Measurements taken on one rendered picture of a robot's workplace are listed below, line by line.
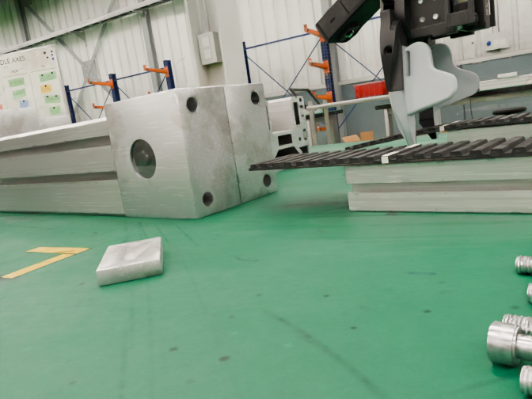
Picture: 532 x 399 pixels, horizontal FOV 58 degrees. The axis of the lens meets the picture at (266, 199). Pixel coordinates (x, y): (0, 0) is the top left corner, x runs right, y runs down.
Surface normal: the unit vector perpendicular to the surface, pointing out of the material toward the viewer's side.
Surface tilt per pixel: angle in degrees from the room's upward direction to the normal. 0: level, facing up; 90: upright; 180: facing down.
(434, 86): 81
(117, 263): 0
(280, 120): 90
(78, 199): 90
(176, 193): 90
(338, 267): 0
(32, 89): 90
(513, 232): 0
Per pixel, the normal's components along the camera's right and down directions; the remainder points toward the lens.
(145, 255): -0.14, -0.98
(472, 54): -0.50, 0.22
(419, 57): -0.63, 0.06
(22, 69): -0.18, 0.19
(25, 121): 0.77, 0.00
